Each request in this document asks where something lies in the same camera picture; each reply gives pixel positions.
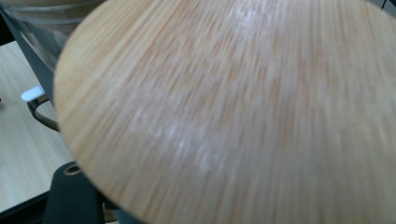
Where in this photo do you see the glass jar with bamboo lid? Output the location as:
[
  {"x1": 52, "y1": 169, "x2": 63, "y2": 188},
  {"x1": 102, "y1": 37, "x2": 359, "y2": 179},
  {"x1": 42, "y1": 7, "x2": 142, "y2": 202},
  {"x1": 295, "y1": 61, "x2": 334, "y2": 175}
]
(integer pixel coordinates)
[
  {"x1": 52, "y1": 0, "x2": 396, "y2": 224},
  {"x1": 0, "y1": 0, "x2": 106, "y2": 74}
]

